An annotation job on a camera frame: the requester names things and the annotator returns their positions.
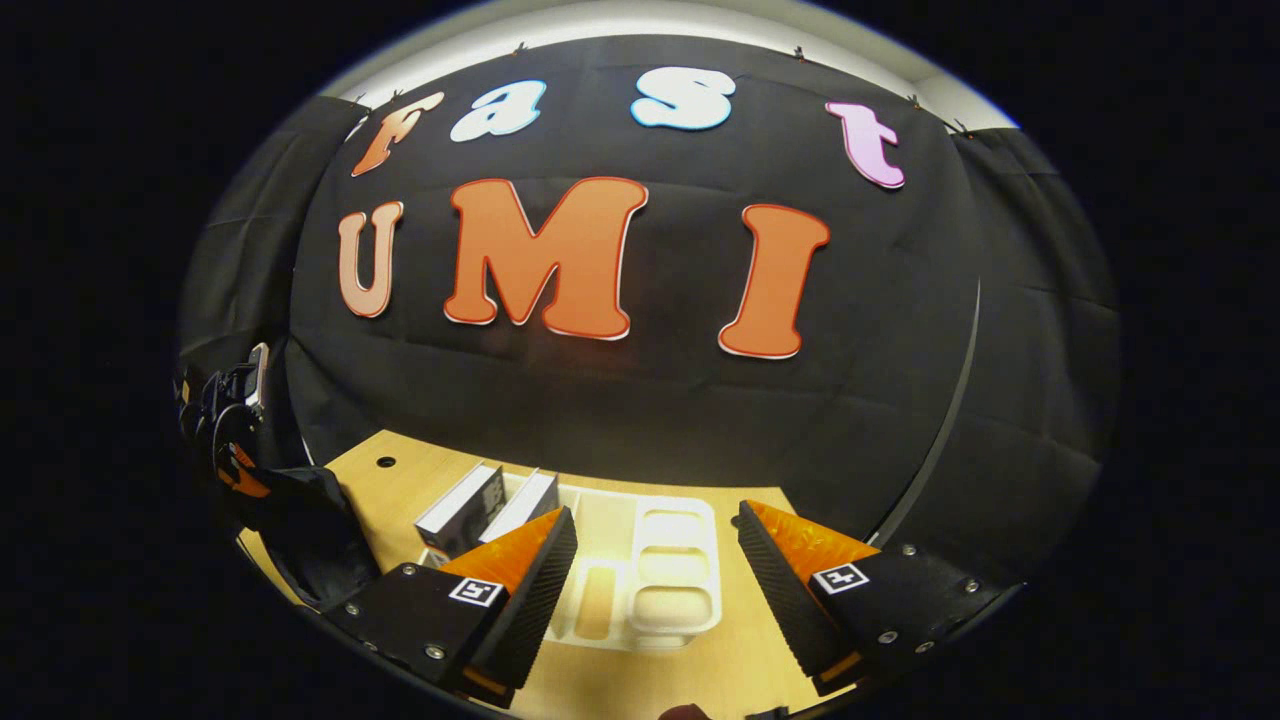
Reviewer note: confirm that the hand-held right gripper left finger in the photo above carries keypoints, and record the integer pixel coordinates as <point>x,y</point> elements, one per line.
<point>535,600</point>

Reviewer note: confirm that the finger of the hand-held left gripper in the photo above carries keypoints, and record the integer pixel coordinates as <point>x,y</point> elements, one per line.
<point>243,480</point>

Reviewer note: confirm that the white bookshelf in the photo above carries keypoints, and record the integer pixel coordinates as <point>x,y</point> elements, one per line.
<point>670,580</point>

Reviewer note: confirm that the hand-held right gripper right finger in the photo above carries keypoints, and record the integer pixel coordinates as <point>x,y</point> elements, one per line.
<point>780,590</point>

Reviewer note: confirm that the black backdrop stand pole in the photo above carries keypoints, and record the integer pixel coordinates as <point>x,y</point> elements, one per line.
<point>940,440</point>

